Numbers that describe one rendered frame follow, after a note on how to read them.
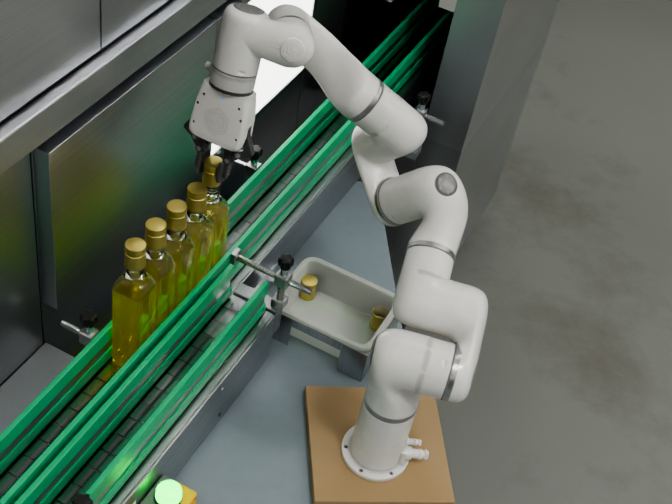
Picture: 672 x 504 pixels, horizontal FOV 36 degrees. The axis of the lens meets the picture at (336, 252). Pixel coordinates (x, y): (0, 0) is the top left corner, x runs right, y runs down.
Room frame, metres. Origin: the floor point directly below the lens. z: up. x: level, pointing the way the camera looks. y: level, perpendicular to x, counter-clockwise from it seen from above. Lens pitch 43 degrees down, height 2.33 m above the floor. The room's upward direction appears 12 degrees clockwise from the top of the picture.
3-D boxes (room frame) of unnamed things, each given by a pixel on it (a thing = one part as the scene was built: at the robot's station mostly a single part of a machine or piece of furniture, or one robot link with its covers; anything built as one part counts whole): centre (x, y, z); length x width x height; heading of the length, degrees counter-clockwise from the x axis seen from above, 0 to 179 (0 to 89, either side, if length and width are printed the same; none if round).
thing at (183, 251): (1.27, 0.27, 0.99); 0.06 x 0.06 x 0.21; 70
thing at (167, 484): (0.94, 0.19, 0.84); 0.05 x 0.05 x 0.03
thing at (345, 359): (1.45, 0.00, 0.79); 0.27 x 0.17 x 0.08; 71
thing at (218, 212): (1.38, 0.24, 0.99); 0.06 x 0.06 x 0.21; 72
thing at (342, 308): (1.44, -0.02, 0.80); 0.22 x 0.17 x 0.09; 71
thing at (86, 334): (1.14, 0.40, 0.94); 0.07 x 0.04 x 0.13; 71
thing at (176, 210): (1.27, 0.27, 1.14); 0.04 x 0.04 x 0.04
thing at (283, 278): (1.37, 0.11, 0.95); 0.17 x 0.03 x 0.12; 71
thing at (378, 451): (1.15, -0.16, 0.85); 0.16 x 0.13 x 0.15; 97
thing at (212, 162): (1.38, 0.24, 1.16); 0.04 x 0.04 x 0.04
